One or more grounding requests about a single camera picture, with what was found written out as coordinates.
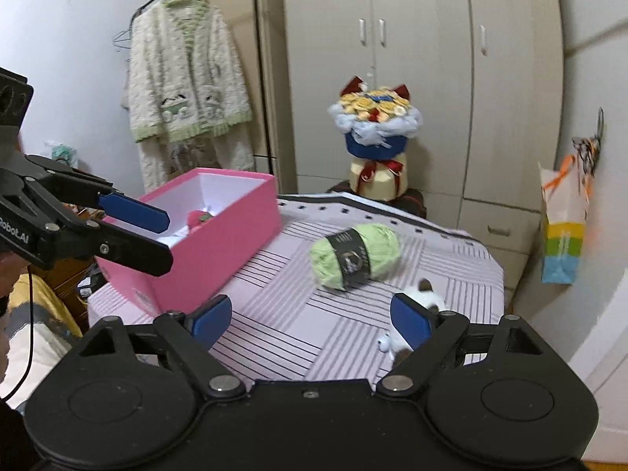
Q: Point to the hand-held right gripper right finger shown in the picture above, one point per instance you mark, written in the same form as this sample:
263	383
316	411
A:
409	319

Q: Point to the white door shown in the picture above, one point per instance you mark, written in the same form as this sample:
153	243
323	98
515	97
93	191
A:
603	206

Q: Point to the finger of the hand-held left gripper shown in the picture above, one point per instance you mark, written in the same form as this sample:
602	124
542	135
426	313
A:
132	252
135	211

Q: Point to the green white tissue pack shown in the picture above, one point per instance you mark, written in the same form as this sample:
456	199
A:
61	154

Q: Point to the plush flower bouquet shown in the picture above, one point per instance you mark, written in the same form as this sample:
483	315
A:
375	127

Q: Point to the beige wardrobe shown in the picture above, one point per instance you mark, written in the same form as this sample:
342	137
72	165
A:
417	59

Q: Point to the yellow grey cloth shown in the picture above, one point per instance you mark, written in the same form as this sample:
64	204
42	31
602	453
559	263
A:
46	304

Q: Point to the white plush cat toy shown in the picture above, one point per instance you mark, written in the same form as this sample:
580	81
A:
431	299

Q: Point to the cream green fluffy cardigan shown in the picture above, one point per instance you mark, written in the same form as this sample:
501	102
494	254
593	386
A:
171	68

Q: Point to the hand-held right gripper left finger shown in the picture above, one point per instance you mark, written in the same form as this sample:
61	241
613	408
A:
213	319

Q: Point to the striped purple tablecloth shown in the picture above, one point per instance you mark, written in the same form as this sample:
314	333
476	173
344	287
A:
294	314

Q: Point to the cream printed pajama garment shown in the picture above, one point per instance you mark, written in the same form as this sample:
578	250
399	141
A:
216	152

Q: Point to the dark stool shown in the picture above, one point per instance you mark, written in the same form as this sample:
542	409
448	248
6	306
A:
417	201

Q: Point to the pink strawberry plush toy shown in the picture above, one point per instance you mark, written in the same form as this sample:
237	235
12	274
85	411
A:
196	218

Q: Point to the colourful striped paper bag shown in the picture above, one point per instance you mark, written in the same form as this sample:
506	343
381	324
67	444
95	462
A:
564	240

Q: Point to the pink cardboard box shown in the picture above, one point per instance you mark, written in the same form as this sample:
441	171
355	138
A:
216	255

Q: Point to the green yarn ball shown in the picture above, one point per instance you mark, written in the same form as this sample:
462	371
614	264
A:
382	250

